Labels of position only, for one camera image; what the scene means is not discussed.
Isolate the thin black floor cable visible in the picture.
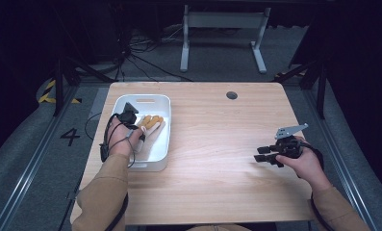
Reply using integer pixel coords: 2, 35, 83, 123
84, 112, 103, 141

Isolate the person's right hand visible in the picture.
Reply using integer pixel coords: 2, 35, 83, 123
274, 136, 333, 193

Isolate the yellow black hazard tape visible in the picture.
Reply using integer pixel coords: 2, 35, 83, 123
38, 79, 83, 105

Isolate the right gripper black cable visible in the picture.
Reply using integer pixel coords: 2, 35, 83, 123
300, 141, 337, 231

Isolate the aluminium floor rail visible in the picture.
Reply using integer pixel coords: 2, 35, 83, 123
0, 86, 81, 231
301, 86, 379, 231

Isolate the white plastic bin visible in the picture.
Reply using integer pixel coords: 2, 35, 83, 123
110, 93, 172, 172

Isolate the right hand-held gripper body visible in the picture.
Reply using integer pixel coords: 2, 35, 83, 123
272, 122, 310, 160

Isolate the grey wrist lanyard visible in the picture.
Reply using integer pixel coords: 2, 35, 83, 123
124, 128, 138, 168

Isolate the plain white and yellow glove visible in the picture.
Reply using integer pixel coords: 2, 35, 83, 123
134, 114, 165, 154

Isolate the bundle of black floor cables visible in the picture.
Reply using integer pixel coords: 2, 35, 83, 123
114, 24, 193, 83

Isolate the black metal stand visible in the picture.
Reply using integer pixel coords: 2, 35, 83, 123
51, 54, 116, 117
272, 54, 329, 120

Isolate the grey metal desk frame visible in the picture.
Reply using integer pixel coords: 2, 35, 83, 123
179, 4, 272, 74

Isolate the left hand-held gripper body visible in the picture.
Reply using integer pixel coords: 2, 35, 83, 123
115, 101, 140, 129

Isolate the person's lap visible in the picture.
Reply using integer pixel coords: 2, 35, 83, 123
188, 223, 254, 231

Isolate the person's left hand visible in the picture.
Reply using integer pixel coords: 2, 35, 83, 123
106, 116, 144, 159

